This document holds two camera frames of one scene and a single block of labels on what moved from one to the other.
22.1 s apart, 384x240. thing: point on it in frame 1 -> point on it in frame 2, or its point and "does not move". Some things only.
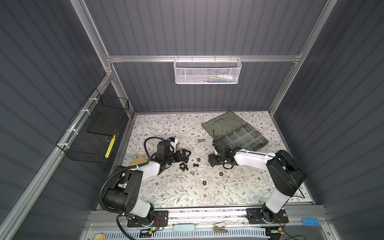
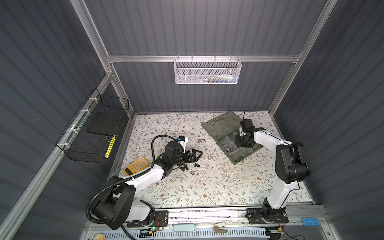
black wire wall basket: (91, 136) does not move
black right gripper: (211, 159) -> (238, 143)
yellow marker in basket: (107, 154) does not move
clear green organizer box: (235, 132) does not move
